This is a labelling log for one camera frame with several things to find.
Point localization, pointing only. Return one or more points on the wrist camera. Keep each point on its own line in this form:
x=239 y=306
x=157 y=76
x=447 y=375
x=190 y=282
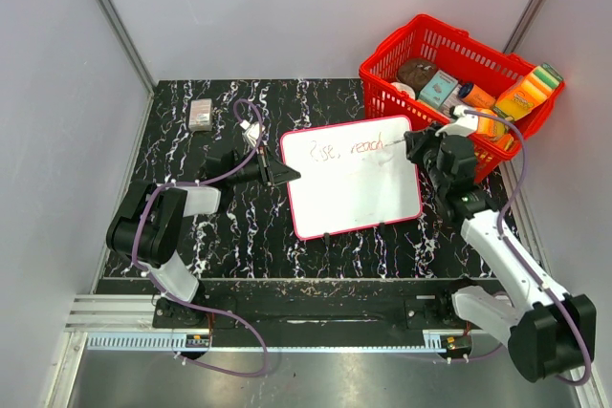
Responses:
x=251 y=132
x=464 y=123

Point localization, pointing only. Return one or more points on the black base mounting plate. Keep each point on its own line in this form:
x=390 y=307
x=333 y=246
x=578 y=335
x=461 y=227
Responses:
x=318 y=313

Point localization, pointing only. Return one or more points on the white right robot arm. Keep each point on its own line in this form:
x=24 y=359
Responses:
x=546 y=330

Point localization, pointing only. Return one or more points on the white tape roll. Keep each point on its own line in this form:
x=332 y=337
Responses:
x=404 y=89

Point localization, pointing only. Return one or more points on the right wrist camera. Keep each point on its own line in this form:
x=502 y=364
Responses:
x=464 y=123

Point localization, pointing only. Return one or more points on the teal white carton box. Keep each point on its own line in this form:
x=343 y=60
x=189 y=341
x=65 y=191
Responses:
x=441 y=93

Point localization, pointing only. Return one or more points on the brown round bread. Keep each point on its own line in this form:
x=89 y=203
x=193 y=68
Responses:
x=416 y=73

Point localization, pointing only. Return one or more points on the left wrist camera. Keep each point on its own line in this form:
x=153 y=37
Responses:
x=251 y=132

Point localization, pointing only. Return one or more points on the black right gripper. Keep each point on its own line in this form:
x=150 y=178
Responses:
x=416 y=142

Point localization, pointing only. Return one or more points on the striped sponge stack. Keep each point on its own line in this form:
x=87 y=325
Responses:
x=488 y=126

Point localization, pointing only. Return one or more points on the red plastic basket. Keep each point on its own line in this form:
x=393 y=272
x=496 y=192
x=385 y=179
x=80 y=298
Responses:
x=455 y=53

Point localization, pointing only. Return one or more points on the yellow sponge pack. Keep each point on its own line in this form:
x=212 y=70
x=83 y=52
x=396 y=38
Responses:
x=528 y=93

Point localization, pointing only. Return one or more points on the pink framed whiteboard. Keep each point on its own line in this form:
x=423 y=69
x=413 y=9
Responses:
x=349 y=180

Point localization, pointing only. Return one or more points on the small pink white box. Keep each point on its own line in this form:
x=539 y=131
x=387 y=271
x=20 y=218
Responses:
x=200 y=115

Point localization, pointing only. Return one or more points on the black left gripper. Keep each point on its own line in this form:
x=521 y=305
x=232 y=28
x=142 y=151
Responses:
x=273 y=172

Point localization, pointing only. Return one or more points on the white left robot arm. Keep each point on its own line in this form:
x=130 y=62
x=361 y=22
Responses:
x=147 y=225

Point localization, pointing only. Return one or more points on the white slotted cable duct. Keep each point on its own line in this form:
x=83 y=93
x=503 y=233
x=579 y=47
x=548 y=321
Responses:
x=148 y=342

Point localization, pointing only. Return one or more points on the orange cylindrical can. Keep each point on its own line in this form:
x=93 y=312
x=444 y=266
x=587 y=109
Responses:
x=475 y=96

